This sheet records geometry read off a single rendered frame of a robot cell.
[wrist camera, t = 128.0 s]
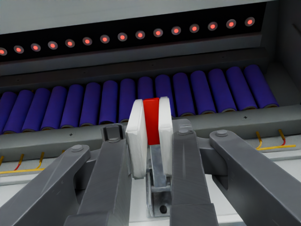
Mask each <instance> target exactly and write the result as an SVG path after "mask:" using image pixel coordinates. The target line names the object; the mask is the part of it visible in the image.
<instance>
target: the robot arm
mask: <svg viewBox="0 0 301 226"><path fill-rule="evenodd" d="M101 134H102V139H103V143H102V146H101V148H100V149H98V150H94V151H90V147H89V146H88V145H74V146H73V147H71V148H69V149H67V150H66V151H65V152H64V153H62V154H61V155H60V156H59V157H58V158H56V159H55V160H54V161H53V162H52V163H51V164H50V165H49V166H47V167H46V168H45V169H44V170H43V171H42V172H40V173H39V174H38V175H37V176H36V177H35V178H33V179H32V180H31V181H30V182H29V183H28V184H26V185H25V186H24V187H23V188H22V189H21V190H20V191H19V192H17V193H16V194H15V195H14V196H13V197H12V198H10V199H9V200H8V201H7V202H6V203H5V204H3V205H2V206H1V207H0V226H129V214H130V201H131V188H132V178H134V179H135V180H136V179H144V177H145V176H146V157H147V141H148V139H147V131H146V121H145V114H144V106H143V100H142V99H139V100H135V101H134V103H133V107H132V111H131V114H130V117H129V122H128V125H127V126H124V125H123V124H120V123H113V124H108V125H105V126H103V127H102V128H101ZM159 139H160V147H161V155H162V164H163V174H164V175H166V177H171V176H172V205H170V225H169V226H219V224H218V219H217V216H216V211H215V206H214V203H211V200H210V195H209V191H208V186H207V182H206V177H205V174H211V175H212V180H213V181H214V183H215V184H216V185H217V187H218V188H219V189H220V191H221V192H222V193H223V195H224V196H225V197H226V199H227V200H228V201H229V203H230V204H231V206H232V207H233V208H234V209H235V211H236V212H237V213H238V215H239V216H240V217H241V219H242V220H243V221H244V223H245V224H246V225H247V226H301V182H300V181H298V180H297V179H296V178H294V177H293V176H292V175H290V174H289V173H288V172H286V171H285V170H284V169H282V168H281V167H279V166H278V165H277V164H276V163H274V162H273V161H272V160H270V159H269V158H267V157H266V156H265V155H263V154H262V153H261V152H259V151H258V150H257V149H255V148H254V147H253V146H251V145H250V144H249V143H247V142H246V141H244V140H243V139H242V138H241V137H239V136H238V135H236V134H235V133H234V132H231V131H228V130H217V131H213V132H211V133H210V138H209V139H205V138H199V137H197V135H196V132H195V131H193V129H192V126H191V123H190V121H189V120H188V119H178V120H172V118H171V110H170V103H169V98H168V97H167V96H165V97H160V99H159ZM131 172H132V174H131ZM131 175H132V176H131Z"/></svg>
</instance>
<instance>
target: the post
mask: <svg viewBox="0 0 301 226"><path fill-rule="evenodd" d="M291 24H294V25H295V27H296V28H297V29H298V30H299V31H300V33H301V0H279V13H278V26H277V38H276V51H275V62H279V61H281V58H282V55H283V52H284V47H285V44H286V41H287V37H288V34H289V30H290V27H291Z"/></svg>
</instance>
